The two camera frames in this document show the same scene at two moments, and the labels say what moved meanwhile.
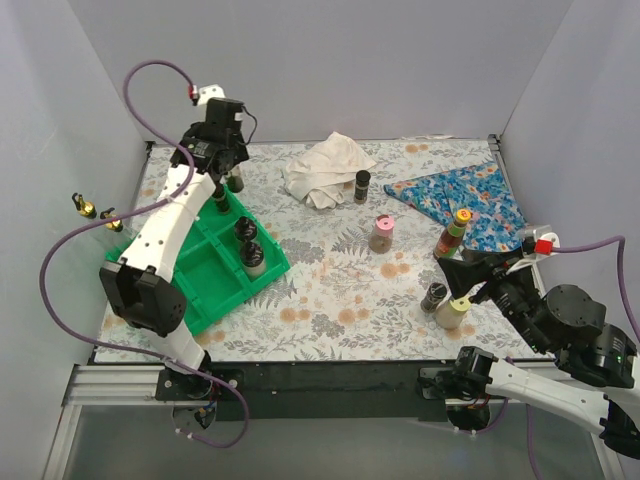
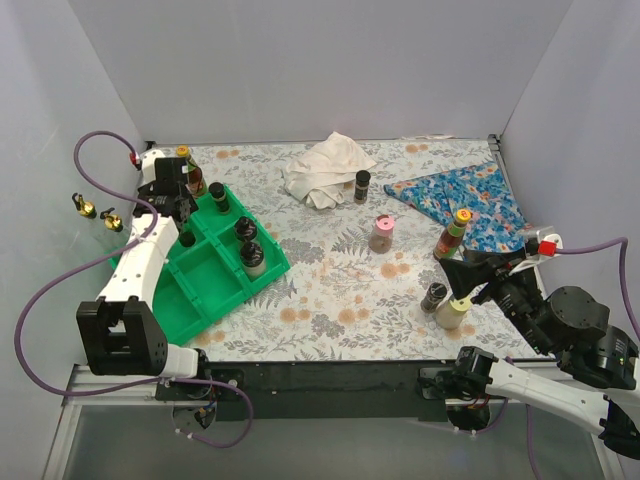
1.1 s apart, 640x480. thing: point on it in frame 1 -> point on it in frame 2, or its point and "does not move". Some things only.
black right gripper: (489, 272) does not move
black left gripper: (220, 163) -> (182, 210)
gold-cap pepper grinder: (220, 193) does not move
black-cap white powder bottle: (251, 258) does not move
